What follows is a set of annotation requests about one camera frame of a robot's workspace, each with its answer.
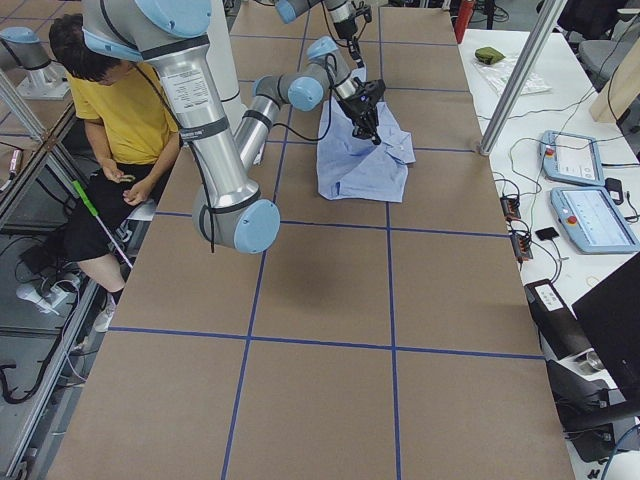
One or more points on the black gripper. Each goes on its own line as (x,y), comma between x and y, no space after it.
(347,31)
(357,106)

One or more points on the light blue striped shirt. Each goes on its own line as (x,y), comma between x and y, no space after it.
(348,167)

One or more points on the folded green cloth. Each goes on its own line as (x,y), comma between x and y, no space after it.
(488,55)

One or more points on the upper teach pendant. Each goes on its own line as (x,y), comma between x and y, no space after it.
(571,158)

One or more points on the teach pendant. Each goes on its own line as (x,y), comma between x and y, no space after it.
(592,221)
(571,158)

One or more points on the person in yellow shirt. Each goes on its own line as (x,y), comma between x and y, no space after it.
(134,140)

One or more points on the lower teach pendant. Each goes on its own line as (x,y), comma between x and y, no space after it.
(592,221)

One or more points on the black monitor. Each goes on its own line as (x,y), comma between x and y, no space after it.
(609,316)

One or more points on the grey aluminium post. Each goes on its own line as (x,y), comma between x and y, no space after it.
(549,14)

